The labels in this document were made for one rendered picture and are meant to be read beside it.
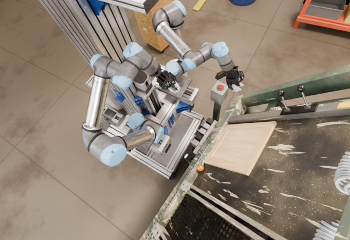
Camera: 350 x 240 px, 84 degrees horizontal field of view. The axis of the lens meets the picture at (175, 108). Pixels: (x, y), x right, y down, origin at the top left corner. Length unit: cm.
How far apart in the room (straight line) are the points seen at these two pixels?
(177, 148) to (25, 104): 266
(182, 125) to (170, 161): 46
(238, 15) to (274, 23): 61
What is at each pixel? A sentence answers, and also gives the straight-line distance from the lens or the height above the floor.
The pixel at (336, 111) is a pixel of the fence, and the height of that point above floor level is 158.
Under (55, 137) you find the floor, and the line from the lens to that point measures 331.
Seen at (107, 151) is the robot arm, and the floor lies 160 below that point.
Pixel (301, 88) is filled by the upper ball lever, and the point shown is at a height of 155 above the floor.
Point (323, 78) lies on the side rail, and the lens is 134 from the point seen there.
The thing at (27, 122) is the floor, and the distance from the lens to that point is 374.
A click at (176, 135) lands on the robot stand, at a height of 21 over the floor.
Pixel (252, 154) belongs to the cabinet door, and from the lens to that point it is 124.
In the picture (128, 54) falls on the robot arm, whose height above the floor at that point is 186.
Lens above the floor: 244
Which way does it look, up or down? 62 degrees down
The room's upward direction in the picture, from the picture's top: 15 degrees counter-clockwise
